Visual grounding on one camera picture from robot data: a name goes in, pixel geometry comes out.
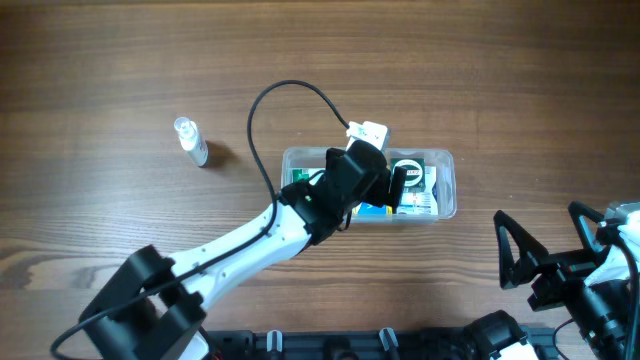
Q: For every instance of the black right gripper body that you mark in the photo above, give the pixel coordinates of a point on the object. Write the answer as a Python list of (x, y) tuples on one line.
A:
[(558, 267)]

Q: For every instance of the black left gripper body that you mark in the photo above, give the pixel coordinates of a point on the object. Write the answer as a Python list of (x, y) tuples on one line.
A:
[(379, 190)]

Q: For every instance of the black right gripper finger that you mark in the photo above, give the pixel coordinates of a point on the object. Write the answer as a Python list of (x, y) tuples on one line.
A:
[(520, 254), (581, 215)]

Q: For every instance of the blue VapoDrops box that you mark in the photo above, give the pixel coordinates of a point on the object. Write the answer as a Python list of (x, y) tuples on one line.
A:
[(366, 209)]

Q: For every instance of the green Zam-Buk ointment box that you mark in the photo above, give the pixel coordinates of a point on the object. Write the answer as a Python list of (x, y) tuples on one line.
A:
[(415, 172)]

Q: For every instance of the white green Panadol box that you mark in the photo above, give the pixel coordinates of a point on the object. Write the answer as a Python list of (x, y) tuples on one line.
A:
[(310, 175)]

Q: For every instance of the clear plastic container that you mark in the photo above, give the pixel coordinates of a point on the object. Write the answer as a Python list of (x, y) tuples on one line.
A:
[(442, 160)]

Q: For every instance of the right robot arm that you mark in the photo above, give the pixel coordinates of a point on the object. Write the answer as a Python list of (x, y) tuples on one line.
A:
[(598, 284)]

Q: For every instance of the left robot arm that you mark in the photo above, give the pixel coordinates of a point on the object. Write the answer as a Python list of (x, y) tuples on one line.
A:
[(154, 306)]

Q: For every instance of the white medicine box in container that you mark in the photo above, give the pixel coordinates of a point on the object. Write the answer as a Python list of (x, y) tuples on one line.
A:
[(421, 203)]

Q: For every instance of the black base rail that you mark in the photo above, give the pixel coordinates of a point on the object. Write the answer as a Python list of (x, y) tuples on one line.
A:
[(499, 342)]

